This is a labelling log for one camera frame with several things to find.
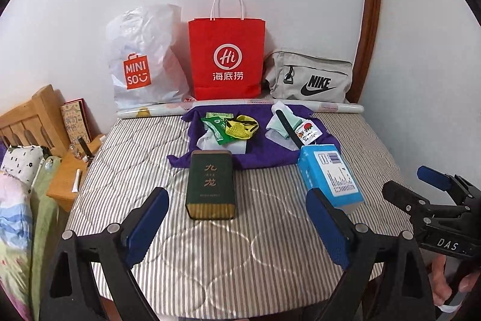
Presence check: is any dark green tea tin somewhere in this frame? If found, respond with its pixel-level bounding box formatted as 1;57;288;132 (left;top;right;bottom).
185;150;237;220

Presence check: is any blue tissue box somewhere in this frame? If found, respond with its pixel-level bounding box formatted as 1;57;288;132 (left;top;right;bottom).
298;144;364;214

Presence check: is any clear bubble wrap bag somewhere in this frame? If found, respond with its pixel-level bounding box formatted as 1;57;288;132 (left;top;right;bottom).
265;130;299;151

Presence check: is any red Haidilao paper bag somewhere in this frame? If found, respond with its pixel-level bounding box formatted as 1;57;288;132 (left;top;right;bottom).
188;0;266;101

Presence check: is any wooden headboard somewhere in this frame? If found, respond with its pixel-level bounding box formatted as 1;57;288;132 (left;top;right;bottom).
0;85;70;157

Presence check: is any white Miniso plastic bag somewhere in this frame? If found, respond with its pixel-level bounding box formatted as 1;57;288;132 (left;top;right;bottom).
106;4;191;111

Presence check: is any green snack packet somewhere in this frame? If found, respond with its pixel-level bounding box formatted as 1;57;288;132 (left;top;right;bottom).
201;116;236;145

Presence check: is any purple towel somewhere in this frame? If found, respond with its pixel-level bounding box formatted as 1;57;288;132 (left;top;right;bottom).
166;103;342;170

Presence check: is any white spotted pillow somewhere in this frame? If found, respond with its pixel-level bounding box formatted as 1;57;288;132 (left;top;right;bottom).
1;145;44;187

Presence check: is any yellow mesh pouch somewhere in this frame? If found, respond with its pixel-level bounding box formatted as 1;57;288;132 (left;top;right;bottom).
225;115;259;140

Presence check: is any wooden nightstand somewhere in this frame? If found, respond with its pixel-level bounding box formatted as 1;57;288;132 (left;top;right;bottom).
47;144;89;213

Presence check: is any black watch strap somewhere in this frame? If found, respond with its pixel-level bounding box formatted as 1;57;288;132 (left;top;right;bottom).
274;109;305;151

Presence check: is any person's right hand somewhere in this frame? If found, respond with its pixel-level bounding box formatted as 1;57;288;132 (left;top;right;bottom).
431;254;480;306

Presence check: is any green tissue pack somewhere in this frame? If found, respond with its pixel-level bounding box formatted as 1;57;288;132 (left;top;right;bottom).
205;113;234;120

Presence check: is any brown wooden door frame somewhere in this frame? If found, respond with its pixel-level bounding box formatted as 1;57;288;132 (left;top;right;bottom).
347;0;381;103

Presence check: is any white tissue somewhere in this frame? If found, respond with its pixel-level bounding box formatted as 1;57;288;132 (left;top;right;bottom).
197;130;219;151

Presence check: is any fruit pattern sachet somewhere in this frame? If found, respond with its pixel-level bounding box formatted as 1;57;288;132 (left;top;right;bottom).
294;120;323;146

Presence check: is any colourful bedsheet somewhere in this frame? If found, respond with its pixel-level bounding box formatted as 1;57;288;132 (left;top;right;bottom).
1;172;33;320

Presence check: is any green blanket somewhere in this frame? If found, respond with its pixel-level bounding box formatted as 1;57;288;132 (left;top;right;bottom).
29;156;69;320

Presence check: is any beige Nike waist bag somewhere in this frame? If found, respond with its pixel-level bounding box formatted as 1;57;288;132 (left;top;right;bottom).
264;50;353;103

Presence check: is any striped mattress pad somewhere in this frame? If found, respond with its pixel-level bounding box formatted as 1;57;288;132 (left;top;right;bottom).
64;111;418;321

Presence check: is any mint green sock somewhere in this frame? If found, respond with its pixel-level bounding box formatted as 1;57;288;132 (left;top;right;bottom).
265;100;303;140

